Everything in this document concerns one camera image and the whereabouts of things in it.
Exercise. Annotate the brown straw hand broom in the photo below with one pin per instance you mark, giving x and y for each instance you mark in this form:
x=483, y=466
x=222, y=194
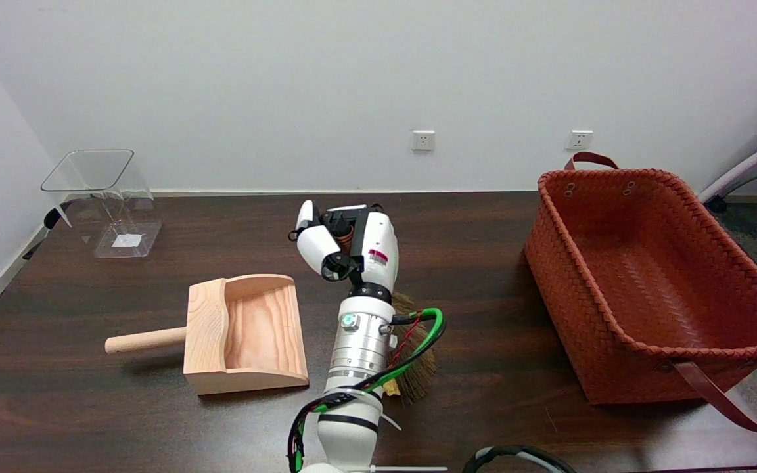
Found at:
x=421, y=374

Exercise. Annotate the clear plastic container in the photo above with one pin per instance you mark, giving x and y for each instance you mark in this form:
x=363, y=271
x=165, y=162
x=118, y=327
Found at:
x=125, y=240

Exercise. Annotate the long white zip tie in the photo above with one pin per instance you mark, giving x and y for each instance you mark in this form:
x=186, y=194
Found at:
x=418, y=468

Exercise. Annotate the wooden dustpan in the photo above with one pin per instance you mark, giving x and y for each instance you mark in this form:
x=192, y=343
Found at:
x=267, y=328

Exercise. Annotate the red woven basket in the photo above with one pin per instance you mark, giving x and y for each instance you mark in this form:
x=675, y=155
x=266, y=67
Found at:
x=667, y=263

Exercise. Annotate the black table clamp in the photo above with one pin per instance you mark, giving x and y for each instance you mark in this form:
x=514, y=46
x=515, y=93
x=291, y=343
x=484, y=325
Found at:
x=50, y=220

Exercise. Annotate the white wall socket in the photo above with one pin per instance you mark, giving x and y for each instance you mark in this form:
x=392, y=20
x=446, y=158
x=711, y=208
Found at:
x=422, y=140
x=579, y=139

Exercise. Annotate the crumpled yellow paper ball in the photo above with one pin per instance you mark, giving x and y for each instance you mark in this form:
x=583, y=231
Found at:
x=391, y=389

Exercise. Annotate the pink and grey chair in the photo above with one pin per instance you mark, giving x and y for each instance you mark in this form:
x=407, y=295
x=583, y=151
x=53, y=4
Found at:
x=746, y=167

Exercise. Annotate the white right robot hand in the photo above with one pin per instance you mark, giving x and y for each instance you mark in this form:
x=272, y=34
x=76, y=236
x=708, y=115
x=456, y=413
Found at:
x=378, y=243

